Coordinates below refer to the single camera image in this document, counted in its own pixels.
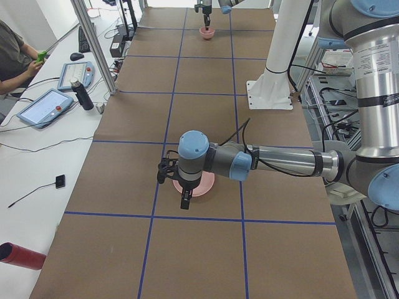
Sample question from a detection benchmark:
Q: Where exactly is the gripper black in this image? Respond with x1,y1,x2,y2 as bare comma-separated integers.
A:
178,178,200,209
202,6,211,27

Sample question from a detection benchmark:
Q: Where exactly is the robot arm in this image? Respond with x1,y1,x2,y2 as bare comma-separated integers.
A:
194,0,243,29
175,1,398,210

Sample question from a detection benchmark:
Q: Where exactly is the pink bowl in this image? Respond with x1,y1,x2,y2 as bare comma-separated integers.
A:
199,26,215,40

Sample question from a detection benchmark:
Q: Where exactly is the pink plate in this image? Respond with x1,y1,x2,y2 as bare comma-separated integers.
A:
173,171,215,197

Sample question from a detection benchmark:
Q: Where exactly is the brown paper table cover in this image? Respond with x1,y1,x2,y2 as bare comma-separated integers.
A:
29,7,359,299

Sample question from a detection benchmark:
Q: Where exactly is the black keyboard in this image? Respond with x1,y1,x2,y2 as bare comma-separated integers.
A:
78,26,90,54

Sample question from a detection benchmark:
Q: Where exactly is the small black square device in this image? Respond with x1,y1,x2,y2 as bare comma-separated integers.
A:
55,174,66,189

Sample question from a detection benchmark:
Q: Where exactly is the far teach pendant tablet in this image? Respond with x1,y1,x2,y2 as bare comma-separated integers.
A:
57,62,95,92

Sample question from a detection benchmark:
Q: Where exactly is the teach pendant tablet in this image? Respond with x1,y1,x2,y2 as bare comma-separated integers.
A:
57,62,95,92
17,89,73,129

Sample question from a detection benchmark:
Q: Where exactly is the black computer mouse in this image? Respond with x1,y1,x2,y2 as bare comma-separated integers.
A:
70,52,84,62

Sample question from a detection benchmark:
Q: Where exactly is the black water bottle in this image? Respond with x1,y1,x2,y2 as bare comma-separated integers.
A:
70,78,94,110

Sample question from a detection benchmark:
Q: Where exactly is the near teach pendant tablet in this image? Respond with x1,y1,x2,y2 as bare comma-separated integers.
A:
17,89,73,129

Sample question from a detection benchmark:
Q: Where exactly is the green object in hand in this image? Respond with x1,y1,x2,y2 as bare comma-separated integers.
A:
36,51,47,64

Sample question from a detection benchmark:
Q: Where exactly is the red cylinder bottle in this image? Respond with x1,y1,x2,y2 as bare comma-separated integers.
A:
1,242,46,270

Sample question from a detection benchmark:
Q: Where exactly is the seated person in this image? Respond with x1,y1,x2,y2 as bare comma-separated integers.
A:
1,21,46,95

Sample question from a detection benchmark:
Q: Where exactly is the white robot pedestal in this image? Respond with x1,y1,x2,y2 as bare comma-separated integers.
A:
246,0,312,110

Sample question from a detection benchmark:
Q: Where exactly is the aluminium frame post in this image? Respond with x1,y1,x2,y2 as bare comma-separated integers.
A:
71,0,117,95

